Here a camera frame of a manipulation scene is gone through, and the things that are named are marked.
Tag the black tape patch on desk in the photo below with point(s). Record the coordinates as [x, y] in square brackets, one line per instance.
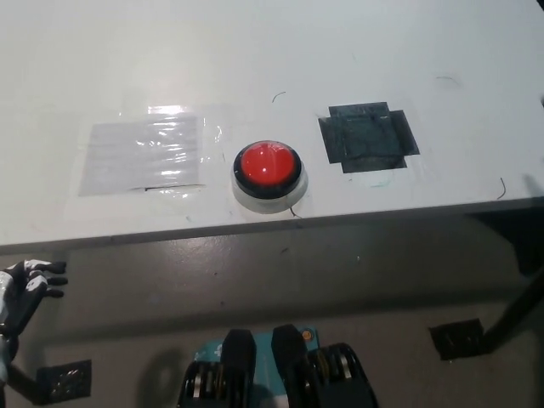
[367, 138]

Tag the robot torso black teal blocks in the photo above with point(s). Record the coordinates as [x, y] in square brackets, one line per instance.
[293, 370]

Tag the red dome push button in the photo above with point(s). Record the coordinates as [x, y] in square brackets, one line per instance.
[265, 168]

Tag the black table frame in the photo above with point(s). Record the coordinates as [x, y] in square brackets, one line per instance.
[514, 238]

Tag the clear tape film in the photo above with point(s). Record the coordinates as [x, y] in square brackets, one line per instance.
[212, 132]

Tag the black metal table leg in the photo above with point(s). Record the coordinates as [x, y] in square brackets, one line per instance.
[514, 314]
[25, 384]

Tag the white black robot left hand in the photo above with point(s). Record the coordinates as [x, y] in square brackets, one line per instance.
[17, 297]

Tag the white paper sheet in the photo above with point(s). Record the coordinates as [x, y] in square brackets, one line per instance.
[142, 157]

